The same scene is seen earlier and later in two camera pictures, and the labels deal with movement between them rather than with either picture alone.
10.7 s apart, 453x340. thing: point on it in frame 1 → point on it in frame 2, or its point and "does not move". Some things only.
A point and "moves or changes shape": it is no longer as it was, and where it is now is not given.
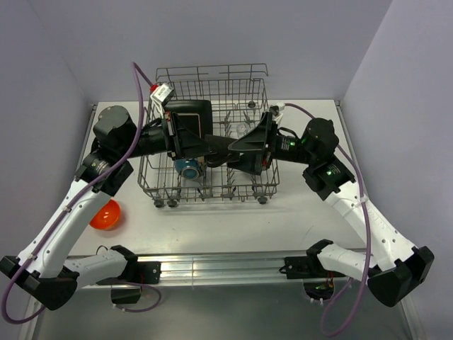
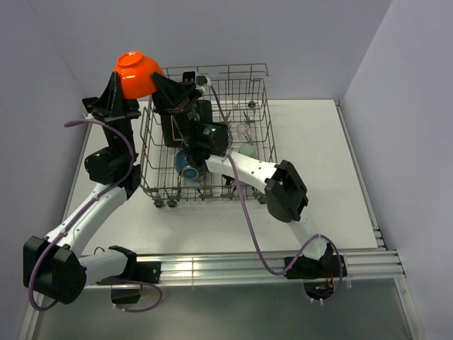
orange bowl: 106,217 moves or changes shape
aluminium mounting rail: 243,267 does not move
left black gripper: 184,143 → 112,108
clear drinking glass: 243,128 does not move
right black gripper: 257,156 → 169,94
